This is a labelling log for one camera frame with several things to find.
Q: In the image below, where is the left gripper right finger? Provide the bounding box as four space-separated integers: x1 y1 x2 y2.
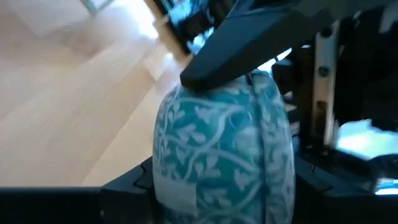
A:
294 148 398 224

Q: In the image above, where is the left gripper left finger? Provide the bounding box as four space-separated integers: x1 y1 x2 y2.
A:
0 157 155 224

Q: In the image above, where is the light blue patterned candle tin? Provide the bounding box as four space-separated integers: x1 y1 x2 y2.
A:
151 70 296 224

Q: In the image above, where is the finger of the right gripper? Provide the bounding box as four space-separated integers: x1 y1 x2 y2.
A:
179 7 332 92

